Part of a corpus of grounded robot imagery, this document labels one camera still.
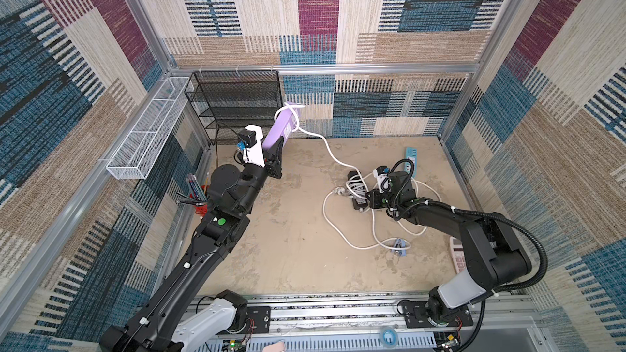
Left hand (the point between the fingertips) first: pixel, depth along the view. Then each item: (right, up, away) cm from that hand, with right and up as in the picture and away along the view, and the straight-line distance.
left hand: (276, 136), depth 63 cm
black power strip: (+26, -22, +31) cm, 46 cm away
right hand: (+31, -20, +32) cm, 49 cm away
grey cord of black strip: (+26, -18, +32) cm, 45 cm away
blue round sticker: (+31, -57, +8) cm, 65 cm away
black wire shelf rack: (-28, +20, +45) cm, 57 cm away
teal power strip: (+53, -2, +49) cm, 72 cm away
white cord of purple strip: (+20, -7, +22) cm, 30 cm away
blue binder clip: (+39, -36, +23) cm, 57 cm away
